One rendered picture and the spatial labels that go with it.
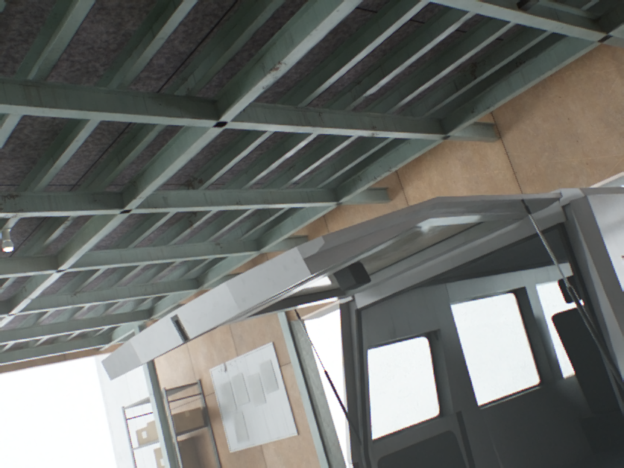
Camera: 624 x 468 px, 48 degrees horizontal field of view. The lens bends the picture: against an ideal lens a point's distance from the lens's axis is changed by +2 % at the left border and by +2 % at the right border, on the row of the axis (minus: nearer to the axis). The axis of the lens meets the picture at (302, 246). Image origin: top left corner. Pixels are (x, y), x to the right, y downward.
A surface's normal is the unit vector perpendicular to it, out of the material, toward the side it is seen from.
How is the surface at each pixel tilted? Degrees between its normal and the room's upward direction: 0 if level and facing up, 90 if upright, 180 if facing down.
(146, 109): 90
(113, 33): 180
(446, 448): 90
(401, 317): 95
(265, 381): 90
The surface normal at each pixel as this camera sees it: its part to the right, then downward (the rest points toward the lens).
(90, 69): 0.28, 0.93
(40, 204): 0.60, -0.35
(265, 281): -0.60, 0.30
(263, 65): -0.75, 0.07
